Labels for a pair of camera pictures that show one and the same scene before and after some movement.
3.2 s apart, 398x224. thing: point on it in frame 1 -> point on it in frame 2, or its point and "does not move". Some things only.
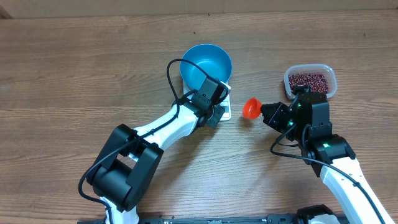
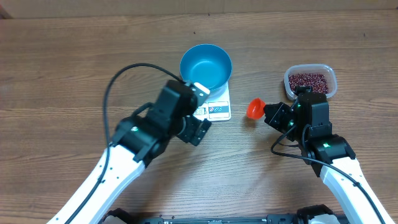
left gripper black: [214, 121] -> [189, 134]
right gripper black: [273, 120] does not move
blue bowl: [212, 59] does not move
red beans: [318, 82] does not move
